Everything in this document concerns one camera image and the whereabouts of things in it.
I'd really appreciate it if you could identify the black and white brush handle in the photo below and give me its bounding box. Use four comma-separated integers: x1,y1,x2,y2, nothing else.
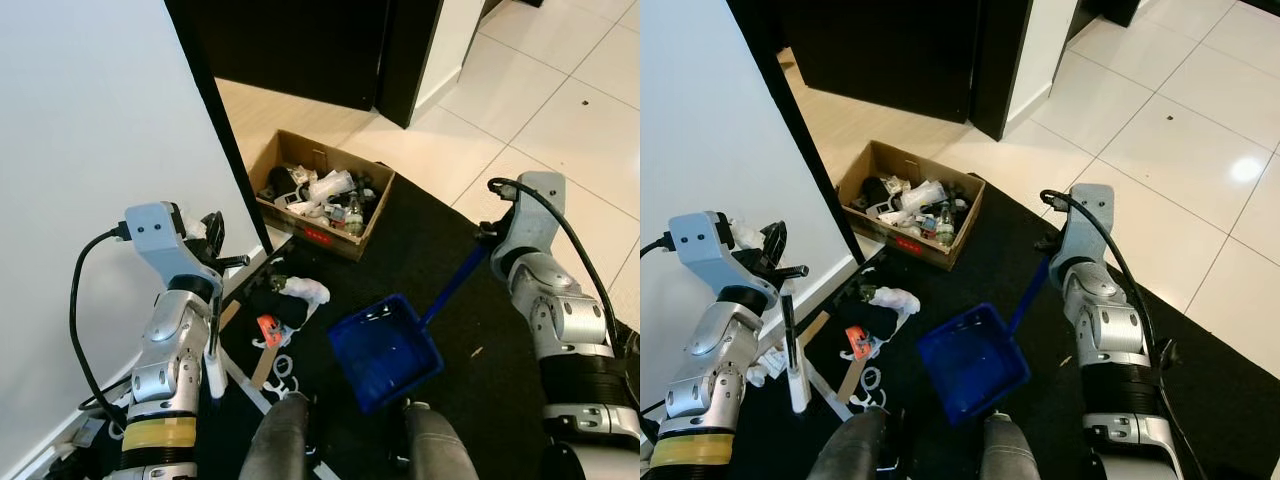
205,298,228,400
783,294,812,414

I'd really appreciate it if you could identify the blue plastic dustpan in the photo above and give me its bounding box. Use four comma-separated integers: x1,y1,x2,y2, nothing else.
917,255,1051,427
328,243,491,414

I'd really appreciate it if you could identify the black floor rug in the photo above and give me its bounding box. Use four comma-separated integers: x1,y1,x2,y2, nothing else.
740,180,1280,480
190,175,641,480

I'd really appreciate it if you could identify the white crumpled tissue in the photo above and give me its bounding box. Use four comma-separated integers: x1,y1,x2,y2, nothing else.
283,277,332,307
868,286,922,317

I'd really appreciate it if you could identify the brown cardboard box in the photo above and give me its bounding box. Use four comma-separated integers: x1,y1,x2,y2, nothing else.
249,130,397,263
836,140,987,272

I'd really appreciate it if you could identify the wooden stick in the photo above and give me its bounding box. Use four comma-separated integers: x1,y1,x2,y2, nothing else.
838,360,867,404
250,345,282,392

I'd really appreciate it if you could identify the grey left robot leg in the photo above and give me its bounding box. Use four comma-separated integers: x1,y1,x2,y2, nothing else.
238,393,313,480
806,405,890,480

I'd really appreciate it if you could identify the grey robot leg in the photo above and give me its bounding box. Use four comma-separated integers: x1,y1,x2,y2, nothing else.
980,412,1044,480
806,405,890,480
403,401,482,480
238,393,313,480

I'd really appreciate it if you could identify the black upright panel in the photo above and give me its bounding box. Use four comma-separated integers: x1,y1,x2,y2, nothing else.
967,0,1033,142
374,0,444,129

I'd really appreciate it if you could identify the black cabinet door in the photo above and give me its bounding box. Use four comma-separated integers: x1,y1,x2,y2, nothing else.
188,0,392,112
780,0,986,124

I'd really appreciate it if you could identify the grey right robot leg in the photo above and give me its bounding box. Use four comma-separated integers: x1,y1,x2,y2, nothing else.
403,401,482,480
980,412,1044,480

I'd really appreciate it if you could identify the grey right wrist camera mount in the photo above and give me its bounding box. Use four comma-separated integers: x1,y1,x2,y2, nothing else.
1055,184,1117,271
497,171,567,273

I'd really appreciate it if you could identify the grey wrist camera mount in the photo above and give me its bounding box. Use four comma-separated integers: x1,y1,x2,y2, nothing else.
1055,184,1117,271
497,171,567,273
124,202,223,293
668,210,779,301

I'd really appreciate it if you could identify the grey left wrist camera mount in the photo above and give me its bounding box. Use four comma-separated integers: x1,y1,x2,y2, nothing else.
668,210,779,301
124,202,223,293

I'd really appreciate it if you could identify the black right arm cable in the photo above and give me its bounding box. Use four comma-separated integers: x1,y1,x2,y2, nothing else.
1040,189,1167,363
487,177,623,351

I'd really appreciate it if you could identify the black wall edge strip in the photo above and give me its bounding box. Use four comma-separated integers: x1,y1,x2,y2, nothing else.
726,0,867,267
164,0,274,254

